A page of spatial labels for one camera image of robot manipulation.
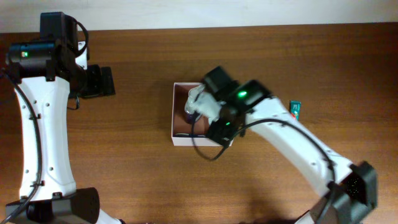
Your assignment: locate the white open cardboard box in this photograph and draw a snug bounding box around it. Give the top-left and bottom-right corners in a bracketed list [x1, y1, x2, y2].
[171, 83, 220, 147]

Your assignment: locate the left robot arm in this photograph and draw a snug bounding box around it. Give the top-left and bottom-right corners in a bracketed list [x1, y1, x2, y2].
[2, 12, 118, 223]

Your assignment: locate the red green toothpaste tube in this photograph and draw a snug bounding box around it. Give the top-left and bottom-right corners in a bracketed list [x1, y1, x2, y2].
[289, 100, 302, 120]

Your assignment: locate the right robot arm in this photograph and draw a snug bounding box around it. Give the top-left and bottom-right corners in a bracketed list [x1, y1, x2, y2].
[195, 67, 377, 223]

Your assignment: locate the clear hand soap pump bottle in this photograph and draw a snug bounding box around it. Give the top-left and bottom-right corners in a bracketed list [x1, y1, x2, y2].
[184, 84, 205, 124]

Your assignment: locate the blue white toothbrush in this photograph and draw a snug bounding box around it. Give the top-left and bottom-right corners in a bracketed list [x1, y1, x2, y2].
[174, 133, 206, 138]

